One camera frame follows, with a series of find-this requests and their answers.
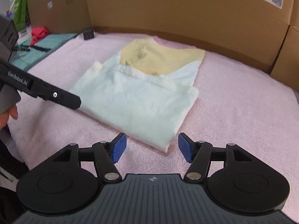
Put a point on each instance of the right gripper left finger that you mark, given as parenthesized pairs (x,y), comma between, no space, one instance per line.
(106,155)

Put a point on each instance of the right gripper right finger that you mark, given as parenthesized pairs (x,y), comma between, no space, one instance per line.
(198,154)

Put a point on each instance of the pale green yellow t-shirt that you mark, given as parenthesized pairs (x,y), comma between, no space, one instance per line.
(145,90)

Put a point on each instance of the person's left hand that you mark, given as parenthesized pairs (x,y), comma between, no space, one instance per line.
(11,112)

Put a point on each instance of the teal folded garment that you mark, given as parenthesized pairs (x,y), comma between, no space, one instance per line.
(26,56)

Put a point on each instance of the red cloth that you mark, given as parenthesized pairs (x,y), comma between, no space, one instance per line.
(37,34)

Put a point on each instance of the green white package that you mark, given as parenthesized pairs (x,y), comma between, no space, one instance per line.
(19,13)

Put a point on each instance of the pink terry towel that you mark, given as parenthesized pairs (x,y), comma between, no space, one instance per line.
(236,104)

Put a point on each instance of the black power adapter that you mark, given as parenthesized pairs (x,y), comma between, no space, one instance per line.
(88,34)

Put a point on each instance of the large cardboard box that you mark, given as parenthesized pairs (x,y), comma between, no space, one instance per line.
(250,31)

